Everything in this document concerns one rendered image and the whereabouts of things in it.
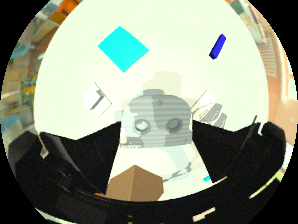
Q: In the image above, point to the white flat base plate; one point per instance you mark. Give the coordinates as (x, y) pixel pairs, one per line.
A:
(205, 99)

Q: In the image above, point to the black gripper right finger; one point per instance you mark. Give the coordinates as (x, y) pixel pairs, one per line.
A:
(218, 147)

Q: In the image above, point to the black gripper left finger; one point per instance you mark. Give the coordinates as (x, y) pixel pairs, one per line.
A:
(92, 156)

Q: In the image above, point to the blue block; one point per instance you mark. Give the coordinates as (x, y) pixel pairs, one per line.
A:
(217, 47)

